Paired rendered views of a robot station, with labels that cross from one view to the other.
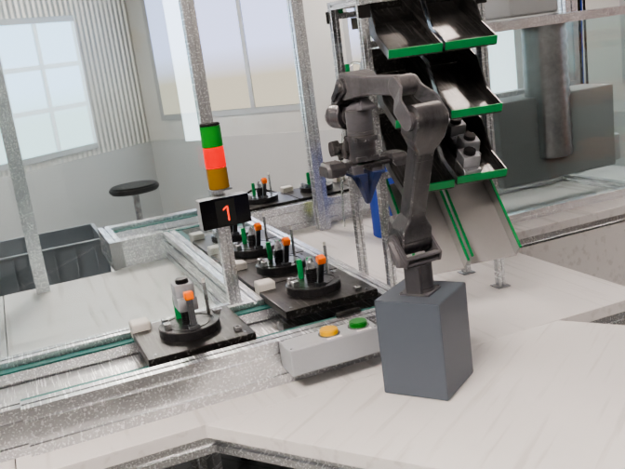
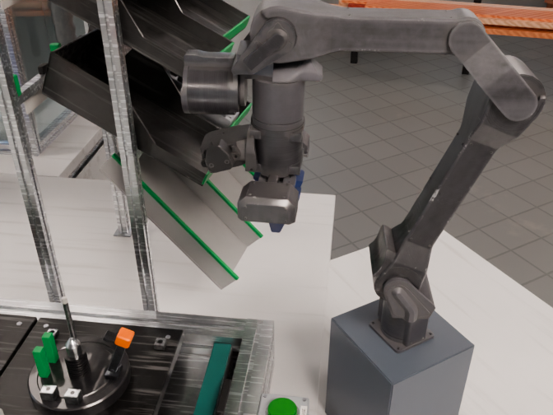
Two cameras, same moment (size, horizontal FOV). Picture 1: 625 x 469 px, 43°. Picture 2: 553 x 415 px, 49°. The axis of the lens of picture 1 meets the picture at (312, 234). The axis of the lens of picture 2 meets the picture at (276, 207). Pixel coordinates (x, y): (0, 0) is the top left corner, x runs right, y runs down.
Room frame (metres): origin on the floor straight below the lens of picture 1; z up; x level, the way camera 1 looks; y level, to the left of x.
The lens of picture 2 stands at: (1.38, 0.43, 1.65)
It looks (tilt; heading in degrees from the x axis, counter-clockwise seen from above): 32 degrees down; 297
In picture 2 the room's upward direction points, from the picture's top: straight up
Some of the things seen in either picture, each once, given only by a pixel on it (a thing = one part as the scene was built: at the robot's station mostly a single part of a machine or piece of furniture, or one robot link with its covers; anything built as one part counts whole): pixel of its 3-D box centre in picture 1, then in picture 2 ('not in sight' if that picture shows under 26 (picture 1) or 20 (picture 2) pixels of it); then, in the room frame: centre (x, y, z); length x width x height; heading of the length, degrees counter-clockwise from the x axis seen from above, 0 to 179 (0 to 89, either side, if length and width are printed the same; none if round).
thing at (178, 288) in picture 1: (182, 291); not in sight; (1.73, 0.31, 1.06); 0.08 x 0.04 x 0.07; 20
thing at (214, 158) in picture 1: (214, 156); not in sight; (1.89, 0.21, 1.34); 0.05 x 0.05 x 0.05
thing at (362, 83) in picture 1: (386, 97); (391, 53); (1.56, -0.18, 1.45); 0.29 x 0.08 x 0.11; 25
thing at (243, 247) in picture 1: (252, 237); not in sight; (2.38, 0.18, 1.01); 0.24 x 0.24 x 0.13; 20
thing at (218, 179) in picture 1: (218, 178); not in sight; (1.89, 0.21, 1.29); 0.05 x 0.05 x 0.05
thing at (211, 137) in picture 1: (211, 136); not in sight; (1.89, 0.21, 1.39); 0.05 x 0.05 x 0.05
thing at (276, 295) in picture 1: (311, 272); (76, 359); (1.92, 0.02, 1.01); 0.24 x 0.24 x 0.13; 20
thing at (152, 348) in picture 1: (191, 333); not in sight; (1.72, 0.31, 0.96); 0.24 x 0.24 x 0.02; 20
